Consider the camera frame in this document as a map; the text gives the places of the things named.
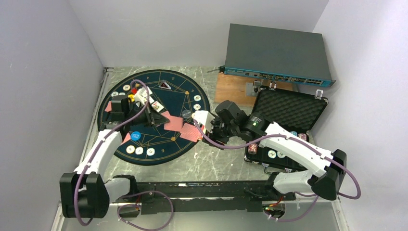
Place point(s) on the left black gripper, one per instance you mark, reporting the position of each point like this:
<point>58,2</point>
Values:
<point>153,118</point>

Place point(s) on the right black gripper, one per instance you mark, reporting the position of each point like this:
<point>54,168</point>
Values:
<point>214,122</point>

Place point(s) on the face up card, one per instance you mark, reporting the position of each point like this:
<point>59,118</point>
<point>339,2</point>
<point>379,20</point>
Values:
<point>149,95</point>
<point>157,106</point>

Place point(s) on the red card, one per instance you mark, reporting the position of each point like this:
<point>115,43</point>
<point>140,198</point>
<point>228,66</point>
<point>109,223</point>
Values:
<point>175,123</point>

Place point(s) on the white chip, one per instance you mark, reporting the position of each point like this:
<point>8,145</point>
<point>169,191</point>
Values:
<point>139,150</point>

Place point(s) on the yellow chip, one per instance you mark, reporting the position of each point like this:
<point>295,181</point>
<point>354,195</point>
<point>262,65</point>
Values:
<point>130,149</point>

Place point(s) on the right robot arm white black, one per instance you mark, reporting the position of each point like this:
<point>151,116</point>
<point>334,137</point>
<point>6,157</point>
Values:
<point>324,172</point>

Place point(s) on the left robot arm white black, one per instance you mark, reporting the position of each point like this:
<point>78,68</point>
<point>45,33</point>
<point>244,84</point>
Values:
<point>84,194</point>

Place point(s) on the round dark blue poker mat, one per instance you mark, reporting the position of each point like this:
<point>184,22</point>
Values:
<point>160,146</point>

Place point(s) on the blue round blind button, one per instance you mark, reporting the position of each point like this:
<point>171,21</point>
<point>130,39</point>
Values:
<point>135,136</point>

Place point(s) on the wooden board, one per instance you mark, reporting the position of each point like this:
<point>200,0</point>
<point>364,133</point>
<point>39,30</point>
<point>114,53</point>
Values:
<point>237,89</point>

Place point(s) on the red chip roll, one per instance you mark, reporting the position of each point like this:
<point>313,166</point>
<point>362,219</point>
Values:
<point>252,148</point>

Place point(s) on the triangular red black marker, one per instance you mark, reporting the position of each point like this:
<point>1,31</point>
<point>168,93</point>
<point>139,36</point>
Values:
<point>164,85</point>

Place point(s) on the grey dealer button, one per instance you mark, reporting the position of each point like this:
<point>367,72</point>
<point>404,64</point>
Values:
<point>186,114</point>

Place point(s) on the black poker chip case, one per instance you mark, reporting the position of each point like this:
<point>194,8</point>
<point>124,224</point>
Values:
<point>295,112</point>

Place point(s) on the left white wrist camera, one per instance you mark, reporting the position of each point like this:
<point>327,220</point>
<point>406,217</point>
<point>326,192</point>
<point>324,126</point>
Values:
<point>139,96</point>

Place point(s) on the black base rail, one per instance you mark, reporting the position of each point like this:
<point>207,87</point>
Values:
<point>202,196</point>

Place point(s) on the grey network switch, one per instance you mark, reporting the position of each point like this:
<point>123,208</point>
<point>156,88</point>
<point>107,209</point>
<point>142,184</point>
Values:
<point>278,55</point>

